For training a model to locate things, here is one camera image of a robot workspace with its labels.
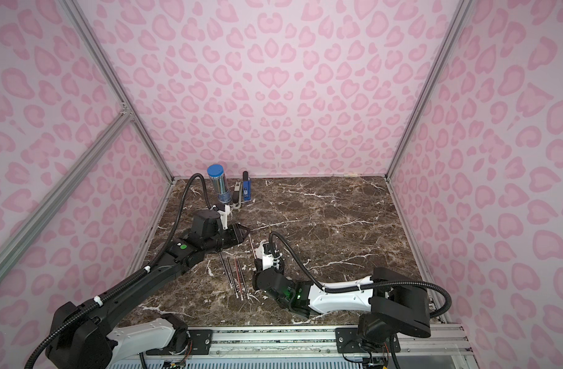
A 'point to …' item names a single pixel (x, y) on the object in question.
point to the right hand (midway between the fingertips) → (254, 263)
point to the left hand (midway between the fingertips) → (250, 230)
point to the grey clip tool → (237, 194)
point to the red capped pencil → (252, 248)
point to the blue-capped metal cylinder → (217, 174)
